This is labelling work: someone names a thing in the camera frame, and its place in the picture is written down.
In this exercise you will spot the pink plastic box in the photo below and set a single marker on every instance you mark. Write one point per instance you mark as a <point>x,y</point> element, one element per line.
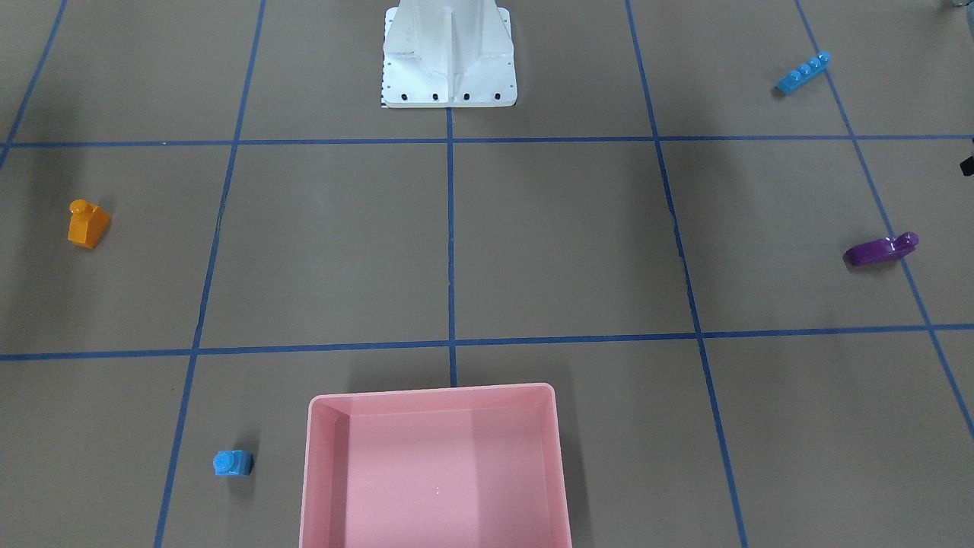
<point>452,467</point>

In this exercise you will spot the small blue block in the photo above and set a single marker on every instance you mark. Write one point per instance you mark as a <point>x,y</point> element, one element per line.
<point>233,463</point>

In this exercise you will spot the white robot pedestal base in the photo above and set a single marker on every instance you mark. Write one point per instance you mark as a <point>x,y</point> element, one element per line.
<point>448,54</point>

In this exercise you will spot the purple flat block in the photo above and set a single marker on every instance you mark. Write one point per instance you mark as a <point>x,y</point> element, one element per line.
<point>883,250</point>

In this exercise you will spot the long blue studded block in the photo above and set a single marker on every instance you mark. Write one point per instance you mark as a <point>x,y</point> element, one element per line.
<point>803,74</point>

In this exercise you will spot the orange sloped block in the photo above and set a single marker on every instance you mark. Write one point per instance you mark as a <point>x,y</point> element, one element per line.
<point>88,223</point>

